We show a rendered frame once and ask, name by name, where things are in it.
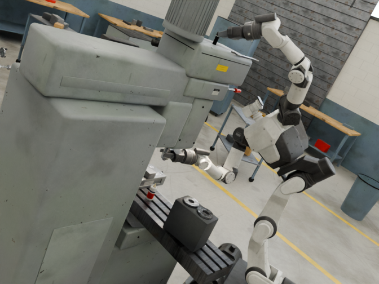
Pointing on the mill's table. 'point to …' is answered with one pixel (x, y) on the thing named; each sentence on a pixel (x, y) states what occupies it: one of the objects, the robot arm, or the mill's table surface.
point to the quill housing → (193, 123)
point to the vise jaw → (149, 173)
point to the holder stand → (190, 222)
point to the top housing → (205, 59)
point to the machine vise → (153, 178)
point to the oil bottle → (151, 192)
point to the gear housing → (205, 89)
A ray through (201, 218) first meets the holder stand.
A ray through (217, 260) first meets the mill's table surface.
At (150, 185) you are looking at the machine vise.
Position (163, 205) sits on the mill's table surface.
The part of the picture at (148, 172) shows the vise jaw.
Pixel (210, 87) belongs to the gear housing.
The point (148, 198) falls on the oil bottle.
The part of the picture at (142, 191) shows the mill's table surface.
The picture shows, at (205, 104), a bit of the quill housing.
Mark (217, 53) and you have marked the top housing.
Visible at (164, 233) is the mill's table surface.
